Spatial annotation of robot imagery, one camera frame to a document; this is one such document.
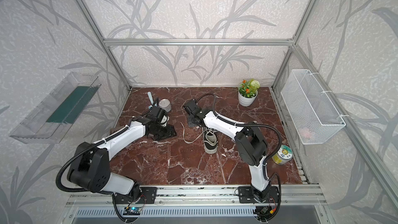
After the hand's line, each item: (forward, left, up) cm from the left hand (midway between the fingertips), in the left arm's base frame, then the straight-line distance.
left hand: (175, 130), depth 87 cm
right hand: (+9, -10, +2) cm, 14 cm away
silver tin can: (+22, +11, -5) cm, 25 cm away
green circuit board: (-37, +16, -10) cm, 42 cm away
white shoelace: (+1, -14, -7) cm, 16 cm away
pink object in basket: (-8, -65, +13) cm, 67 cm away
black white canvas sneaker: (-5, -20, -3) cm, 21 cm away
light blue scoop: (+28, +23, -8) cm, 38 cm away
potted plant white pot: (+25, -44, +6) cm, 51 cm away
